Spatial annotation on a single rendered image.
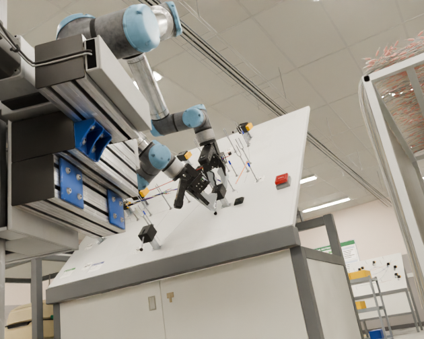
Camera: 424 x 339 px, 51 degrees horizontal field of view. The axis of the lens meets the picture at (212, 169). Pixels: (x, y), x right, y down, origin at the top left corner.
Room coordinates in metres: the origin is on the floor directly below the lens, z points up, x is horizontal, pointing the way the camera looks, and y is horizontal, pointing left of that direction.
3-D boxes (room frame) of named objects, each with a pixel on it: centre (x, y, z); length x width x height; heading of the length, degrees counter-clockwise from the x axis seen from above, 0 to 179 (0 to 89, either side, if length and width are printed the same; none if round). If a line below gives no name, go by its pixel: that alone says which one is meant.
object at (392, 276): (10.30, -3.20, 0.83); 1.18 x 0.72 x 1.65; 62
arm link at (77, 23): (0.99, 0.29, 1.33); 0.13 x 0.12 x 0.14; 79
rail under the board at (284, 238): (1.78, 0.28, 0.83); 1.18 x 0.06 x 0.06; 63
